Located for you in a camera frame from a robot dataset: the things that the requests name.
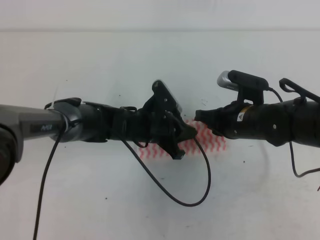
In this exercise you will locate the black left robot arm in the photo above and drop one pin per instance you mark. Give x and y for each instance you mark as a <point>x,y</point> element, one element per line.
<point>71,119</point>

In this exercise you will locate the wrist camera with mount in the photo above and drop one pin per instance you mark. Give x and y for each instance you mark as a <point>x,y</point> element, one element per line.
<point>166,95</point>
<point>249,87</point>

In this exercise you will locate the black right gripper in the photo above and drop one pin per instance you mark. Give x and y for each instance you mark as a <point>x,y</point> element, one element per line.
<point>234,121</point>

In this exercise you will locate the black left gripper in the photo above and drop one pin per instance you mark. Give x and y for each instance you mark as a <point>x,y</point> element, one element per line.
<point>164,126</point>

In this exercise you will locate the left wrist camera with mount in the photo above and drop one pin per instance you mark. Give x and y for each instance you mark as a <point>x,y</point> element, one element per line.
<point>166,95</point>

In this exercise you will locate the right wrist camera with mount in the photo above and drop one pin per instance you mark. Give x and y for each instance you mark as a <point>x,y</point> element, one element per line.
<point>249,87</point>

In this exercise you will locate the pink white striped towel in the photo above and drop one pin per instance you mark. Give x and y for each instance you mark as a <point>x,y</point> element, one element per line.
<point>210,143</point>

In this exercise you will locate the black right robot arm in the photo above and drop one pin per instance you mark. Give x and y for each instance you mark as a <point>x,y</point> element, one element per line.
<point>277,123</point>

